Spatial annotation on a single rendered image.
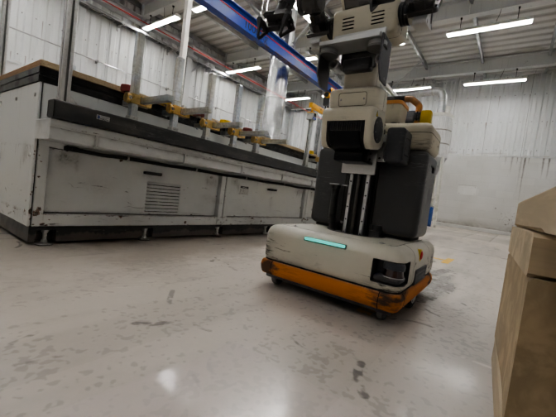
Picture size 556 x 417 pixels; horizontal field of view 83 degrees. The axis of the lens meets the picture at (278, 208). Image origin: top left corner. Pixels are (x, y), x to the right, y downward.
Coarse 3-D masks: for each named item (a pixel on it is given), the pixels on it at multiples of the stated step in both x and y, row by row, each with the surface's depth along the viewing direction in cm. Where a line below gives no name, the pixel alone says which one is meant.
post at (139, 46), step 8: (136, 40) 164; (144, 40) 165; (136, 48) 163; (136, 56) 163; (136, 64) 163; (136, 72) 164; (136, 80) 164; (136, 88) 165; (128, 104) 166; (136, 104) 166; (128, 112) 166; (136, 112) 166
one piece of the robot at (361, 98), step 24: (336, 24) 134; (360, 24) 128; (384, 24) 123; (408, 24) 122; (336, 96) 134; (360, 96) 128; (384, 96) 128; (336, 120) 130; (384, 120) 132; (384, 144) 134
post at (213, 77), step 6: (210, 78) 204; (216, 78) 205; (210, 84) 203; (210, 90) 203; (210, 96) 203; (210, 102) 204; (204, 114) 206; (210, 114) 205; (210, 120) 206; (204, 132) 205
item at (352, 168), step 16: (336, 128) 130; (352, 128) 126; (400, 128) 128; (336, 144) 132; (352, 144) 128; (400, 144) 128; (336, 160) 137; (352, 160) 132; (368, 160) 142; (384, 160) 132; (400, 160) 128
